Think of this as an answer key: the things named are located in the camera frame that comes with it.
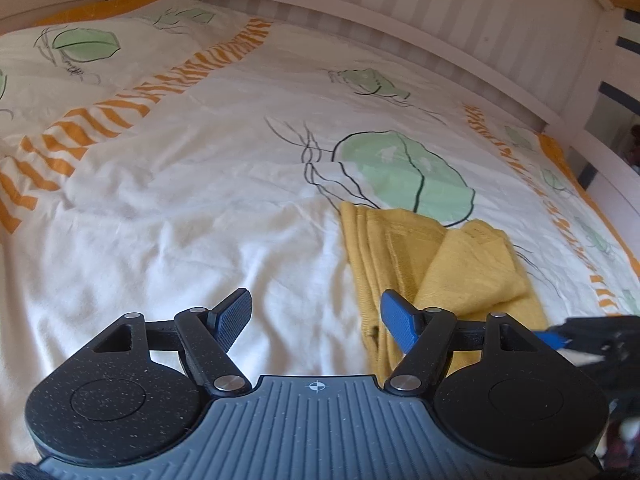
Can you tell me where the leaf printed white duvet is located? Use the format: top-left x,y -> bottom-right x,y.
0,0 -> 640,463

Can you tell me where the white wooden bed frame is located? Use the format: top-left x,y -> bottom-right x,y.
0,0 -> 640,211

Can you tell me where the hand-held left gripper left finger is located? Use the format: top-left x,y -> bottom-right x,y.
92,287 -> 253,395

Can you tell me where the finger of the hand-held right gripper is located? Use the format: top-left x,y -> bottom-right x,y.
531,317 -> 609,364

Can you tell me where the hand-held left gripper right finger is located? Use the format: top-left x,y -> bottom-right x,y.
380,288 -> 546,395

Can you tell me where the grey striped mattress sheet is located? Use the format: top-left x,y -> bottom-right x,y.
187,0 -> 547,137

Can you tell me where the mustard yellow knit sweater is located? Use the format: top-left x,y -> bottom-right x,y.
339,202 -> 551,387

